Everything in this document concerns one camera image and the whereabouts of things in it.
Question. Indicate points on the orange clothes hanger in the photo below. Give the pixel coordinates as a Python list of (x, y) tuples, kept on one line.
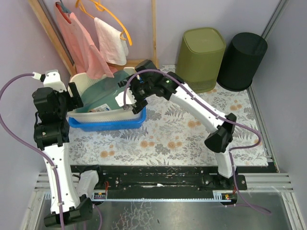
[(95, 9)]

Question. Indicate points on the white hanging towel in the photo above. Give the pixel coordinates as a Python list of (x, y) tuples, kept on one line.
[(111, 46)]

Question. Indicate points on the wooden rack frame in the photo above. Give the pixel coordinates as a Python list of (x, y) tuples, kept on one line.
[(40, 10)]

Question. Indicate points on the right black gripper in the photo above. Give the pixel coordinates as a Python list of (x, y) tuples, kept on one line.
[(138, 89)]

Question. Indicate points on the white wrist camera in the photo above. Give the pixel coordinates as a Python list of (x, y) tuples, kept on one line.
[(51, 79), (125, 98)]

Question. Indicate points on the pink hanging towel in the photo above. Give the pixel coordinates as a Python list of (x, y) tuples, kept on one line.
[(85, 54)]

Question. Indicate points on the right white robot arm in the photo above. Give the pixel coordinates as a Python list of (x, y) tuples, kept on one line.
[(220, 125)]

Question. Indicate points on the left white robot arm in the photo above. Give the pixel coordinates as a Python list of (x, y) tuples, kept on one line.
[(70, 203)]

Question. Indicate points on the white plastic basin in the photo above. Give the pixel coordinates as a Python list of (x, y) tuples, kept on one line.
[(82, 82)]

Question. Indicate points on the large black plastic bin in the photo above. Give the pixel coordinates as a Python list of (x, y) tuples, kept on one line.
[(241, 61)]

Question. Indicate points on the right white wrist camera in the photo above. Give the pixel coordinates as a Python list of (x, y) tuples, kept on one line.
[(125, 98)]

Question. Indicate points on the floral table mat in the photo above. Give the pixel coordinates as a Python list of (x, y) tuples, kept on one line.
[(171, 136)]

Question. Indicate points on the green mesh basket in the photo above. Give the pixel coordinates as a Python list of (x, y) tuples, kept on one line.
[(200, 57)]

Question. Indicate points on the blue plastic tray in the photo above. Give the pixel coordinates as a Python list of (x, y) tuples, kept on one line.
[(109, 126)]

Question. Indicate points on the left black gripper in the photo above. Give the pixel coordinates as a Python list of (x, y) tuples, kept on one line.
[(75, 95)]

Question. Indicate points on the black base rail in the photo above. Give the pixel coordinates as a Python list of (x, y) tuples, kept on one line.
[(175, 183)]

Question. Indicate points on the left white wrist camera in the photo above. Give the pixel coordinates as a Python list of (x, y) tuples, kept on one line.
[(51, 79)]

